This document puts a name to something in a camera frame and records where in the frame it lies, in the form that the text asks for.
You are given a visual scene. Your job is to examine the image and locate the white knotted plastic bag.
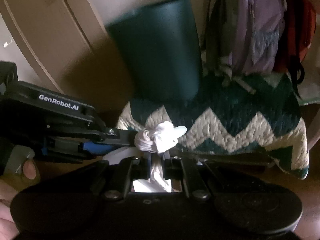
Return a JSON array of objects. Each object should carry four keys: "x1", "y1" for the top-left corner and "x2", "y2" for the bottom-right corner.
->
[{"x1": 103, "y1": 121, "x2": 187, "y2": 193}]

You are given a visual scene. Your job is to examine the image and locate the dark teal trash bin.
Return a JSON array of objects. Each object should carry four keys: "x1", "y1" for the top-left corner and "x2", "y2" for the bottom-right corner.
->
[{"x1": 106, "y1": 0, "x2": 202, "y2": 102}]

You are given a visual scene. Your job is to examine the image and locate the person's left hand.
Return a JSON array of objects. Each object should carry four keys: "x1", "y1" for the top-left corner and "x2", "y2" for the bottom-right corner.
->
[{"x1": 0, "y1": 159, "x2": 41, "y2": 240}]

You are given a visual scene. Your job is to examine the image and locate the zigzag quilted blanket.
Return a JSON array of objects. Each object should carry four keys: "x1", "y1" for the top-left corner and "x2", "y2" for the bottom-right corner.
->
[{"x1": 117, "y1": 73, "x2": 309, "y2": 179}]

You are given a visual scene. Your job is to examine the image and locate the beige wooden door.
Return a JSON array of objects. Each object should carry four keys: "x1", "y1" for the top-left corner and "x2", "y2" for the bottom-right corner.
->
[{"x1": 1, "y1": 0, "x2": 112, "y2": 100}]

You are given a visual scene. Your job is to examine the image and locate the purple grey backpack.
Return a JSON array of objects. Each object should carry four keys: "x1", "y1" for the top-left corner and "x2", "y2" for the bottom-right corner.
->
[{"x1": 201, "y1": 0, "x2": 286, "y2": 81}]

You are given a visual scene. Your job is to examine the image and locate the red black backpack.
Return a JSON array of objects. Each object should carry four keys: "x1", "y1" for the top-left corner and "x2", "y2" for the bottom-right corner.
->
[{"x1": 273, "y1": 0, "x2": 316, "y2": 95}]

